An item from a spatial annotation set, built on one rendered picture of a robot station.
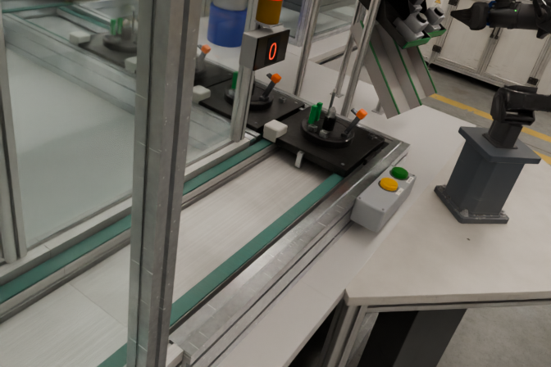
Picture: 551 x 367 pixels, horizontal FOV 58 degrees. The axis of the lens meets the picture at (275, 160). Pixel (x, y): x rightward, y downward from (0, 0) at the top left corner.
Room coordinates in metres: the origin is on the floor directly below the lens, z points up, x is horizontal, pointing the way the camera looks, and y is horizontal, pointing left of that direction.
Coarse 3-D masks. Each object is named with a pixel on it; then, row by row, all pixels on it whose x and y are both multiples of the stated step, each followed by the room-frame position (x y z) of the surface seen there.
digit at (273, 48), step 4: (276, 36) 1.04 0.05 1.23; (280, 36) 1.06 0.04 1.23; (268, 40) 1.01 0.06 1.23; (272, 40) 1.03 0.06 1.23; (276, 40) 1.04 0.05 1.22; (268, 44) 1.02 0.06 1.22; (272, 44) 1.03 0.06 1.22; (276, 44) 1.05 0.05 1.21; (268, 48) 1.02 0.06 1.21; (272, 48) 1.03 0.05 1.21; (276, 48) 1.05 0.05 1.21; (268, 52) 1.02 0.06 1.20; (272, 52) 1.04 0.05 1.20; (276, 52) 1.05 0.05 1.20; (268, 56) 1.02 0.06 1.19; (272, 56) 1.04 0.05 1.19; (276, 56) 1.05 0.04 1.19; (268, 60) 1.03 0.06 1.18; (272, 60) 1.04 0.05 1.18; (264, 64) 1.01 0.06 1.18
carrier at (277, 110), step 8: (256, 88) 1.32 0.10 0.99; (264, 88) 1.33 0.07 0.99; (256, 96) 1.27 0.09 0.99; (272, 96) 1.29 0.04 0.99; (280, 96) 1.35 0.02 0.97; (256, 104) 1.22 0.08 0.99; (264, 104) 1.23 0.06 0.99; (272, 104) 1.28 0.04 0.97; (280, 104) 1.29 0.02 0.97; (288, 104) 1.30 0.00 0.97; (296, 104) 1.31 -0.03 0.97; (304, 104) 1.33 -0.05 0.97; (248, 112) 1.20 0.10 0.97; (256, 112) 1.21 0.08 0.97; (264, 112) 1.22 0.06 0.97; (272, 112) 1.23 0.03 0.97; (280, 112) 1.24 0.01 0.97; (288, 112) 1.25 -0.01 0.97; (296, 112) 1.29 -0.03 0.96; (248, 120) 1.15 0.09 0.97; (256, 120) 1.16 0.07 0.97; (264, 120) 1.17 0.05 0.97; (280, 120) 1.22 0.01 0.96; (248, 128) 1.13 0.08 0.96; (256, 128) 1.12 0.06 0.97
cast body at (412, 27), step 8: (408, 16) 1.36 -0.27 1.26; (416, 16) 1.36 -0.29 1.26; (424, 16) 1.36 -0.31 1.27; (400, 24) 1.37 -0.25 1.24; (408, 24) 1.36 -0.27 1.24; (416, 24) 1.35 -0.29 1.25; (424, 24) 1.35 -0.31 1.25; (400, 32) 1.37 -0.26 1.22; (408, 32) 1.35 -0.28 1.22; (416, 32) 1.34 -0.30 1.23; (408, 40) 1.35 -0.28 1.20
